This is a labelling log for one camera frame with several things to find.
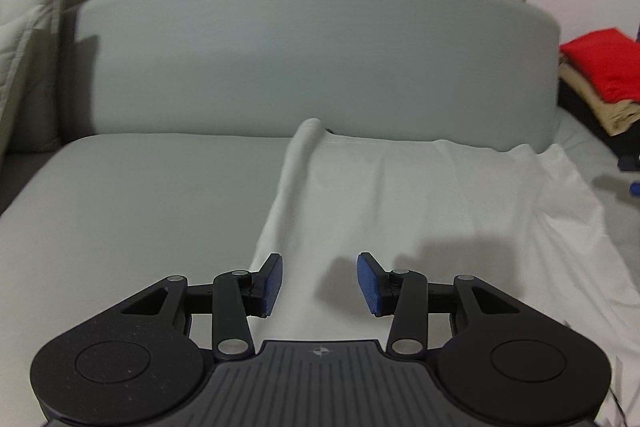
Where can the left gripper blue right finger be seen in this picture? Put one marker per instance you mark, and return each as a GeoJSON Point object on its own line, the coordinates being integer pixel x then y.
{"type": "Point", "coordinates": [401, 294]}

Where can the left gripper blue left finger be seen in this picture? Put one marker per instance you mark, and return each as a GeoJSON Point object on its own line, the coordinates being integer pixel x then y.
{"type": "Point", "coordinates": [238, 295]}

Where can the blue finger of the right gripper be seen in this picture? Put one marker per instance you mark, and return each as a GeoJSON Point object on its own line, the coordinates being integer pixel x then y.
{"type": "Point", "coordinates": [634, 189]}

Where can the white hoodie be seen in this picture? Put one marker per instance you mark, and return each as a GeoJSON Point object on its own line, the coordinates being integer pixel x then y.
{"type": "Point", "coordinates": [524, 222]}

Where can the black folded garment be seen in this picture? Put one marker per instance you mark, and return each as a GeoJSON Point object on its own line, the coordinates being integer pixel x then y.
{"type": "Point", "coordinates": [624, 146]}

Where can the tan folded garment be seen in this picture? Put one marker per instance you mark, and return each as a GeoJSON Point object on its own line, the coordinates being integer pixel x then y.
{"type": "Point", "coordinates": [614, 118]}

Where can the red folded garment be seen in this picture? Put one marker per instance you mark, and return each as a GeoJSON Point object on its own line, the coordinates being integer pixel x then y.
{"type": "Point", "coordinates": [609, 60]}

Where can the grey sofa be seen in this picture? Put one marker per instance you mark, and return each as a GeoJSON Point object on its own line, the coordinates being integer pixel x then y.
{"type": "Point", "coordinates": [178, 115]}

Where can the front grey throw pillow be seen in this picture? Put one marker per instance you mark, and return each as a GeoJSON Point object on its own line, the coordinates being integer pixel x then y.
{"type": "Point", "coordinates": [16, 52]}

